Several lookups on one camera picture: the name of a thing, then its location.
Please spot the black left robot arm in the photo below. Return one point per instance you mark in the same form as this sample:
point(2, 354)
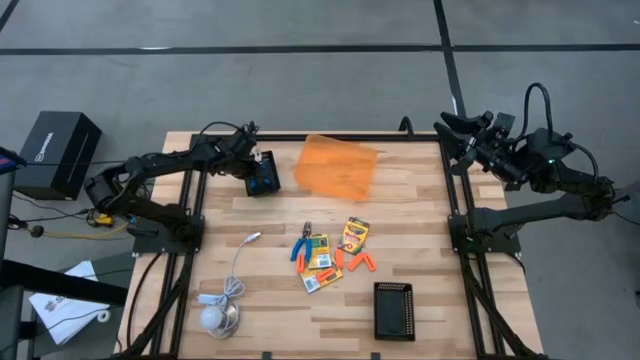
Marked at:
point(150, 162)

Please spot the white round lamp bulb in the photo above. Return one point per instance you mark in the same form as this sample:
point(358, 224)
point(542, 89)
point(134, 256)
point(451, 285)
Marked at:
point(211, 318)

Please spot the small black mesh basket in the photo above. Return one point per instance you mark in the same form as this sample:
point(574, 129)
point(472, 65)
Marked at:
point(265, 180)

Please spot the black desk bar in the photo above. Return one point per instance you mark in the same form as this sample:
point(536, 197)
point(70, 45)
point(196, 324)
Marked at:
point(50, 282)

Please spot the white tape roll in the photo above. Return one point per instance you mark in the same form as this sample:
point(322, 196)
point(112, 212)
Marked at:
point(99, 316)

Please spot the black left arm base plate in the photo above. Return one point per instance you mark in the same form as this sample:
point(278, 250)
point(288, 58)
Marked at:
point(150, 245)

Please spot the black cardboard box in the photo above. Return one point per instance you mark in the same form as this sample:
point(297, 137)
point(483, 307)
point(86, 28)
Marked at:
point(55, 150)

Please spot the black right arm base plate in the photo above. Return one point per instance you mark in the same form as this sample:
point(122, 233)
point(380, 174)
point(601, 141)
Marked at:
point(500, 246)

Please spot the black power plug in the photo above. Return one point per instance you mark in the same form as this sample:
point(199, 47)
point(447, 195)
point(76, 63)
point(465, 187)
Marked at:
point(36, 231)

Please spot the brass round lamp base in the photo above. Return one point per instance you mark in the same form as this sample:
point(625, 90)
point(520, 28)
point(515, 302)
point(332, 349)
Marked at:
point(232, 314)

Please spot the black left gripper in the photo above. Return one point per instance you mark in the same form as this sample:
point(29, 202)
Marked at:
point(237, 150)

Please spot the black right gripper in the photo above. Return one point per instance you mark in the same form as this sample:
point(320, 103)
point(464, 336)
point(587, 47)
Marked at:
point(500, 155)

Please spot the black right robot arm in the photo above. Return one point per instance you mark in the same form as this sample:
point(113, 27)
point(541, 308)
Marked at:
point(550, 210)

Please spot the black aluminium table frame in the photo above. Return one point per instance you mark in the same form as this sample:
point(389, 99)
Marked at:
point(285, 137)

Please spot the orange eraser block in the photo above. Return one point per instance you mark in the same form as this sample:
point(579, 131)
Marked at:
point(370, 263)
point(300, 263)
point(356, 262)
point(339, 259)
point(325, 275)

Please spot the yellow crayon box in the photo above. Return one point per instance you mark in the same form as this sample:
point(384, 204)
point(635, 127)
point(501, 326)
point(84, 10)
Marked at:
point(312, 284)
point(354, 236)
point(320, 250)

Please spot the large black mesh basket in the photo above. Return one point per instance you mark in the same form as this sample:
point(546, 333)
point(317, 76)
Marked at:
point(394, 312)

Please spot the orange translucent plastic bin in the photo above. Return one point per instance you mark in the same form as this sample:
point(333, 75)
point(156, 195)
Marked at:
point(335, 167)

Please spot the white paper sheets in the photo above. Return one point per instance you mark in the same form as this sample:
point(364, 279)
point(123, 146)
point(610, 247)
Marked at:
point(65, 310)

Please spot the computer monitor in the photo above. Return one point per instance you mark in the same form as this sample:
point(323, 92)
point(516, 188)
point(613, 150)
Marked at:
point(7, 161)

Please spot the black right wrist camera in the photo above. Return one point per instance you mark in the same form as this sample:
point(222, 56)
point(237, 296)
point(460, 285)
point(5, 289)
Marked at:
point(504, 123)

